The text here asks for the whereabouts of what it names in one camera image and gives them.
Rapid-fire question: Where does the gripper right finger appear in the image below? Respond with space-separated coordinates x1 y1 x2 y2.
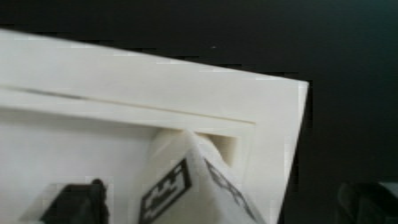
335 182 398 224

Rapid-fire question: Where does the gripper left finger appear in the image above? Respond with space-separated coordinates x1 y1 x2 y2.
22 179 109 224

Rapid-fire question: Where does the white table leg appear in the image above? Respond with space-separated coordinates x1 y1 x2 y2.
129 130 266 224

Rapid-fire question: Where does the white square table top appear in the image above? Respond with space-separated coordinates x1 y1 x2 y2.
0 87 257 224

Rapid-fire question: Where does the white U-shaped fence wall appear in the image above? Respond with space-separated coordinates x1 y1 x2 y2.
0 29 308 224

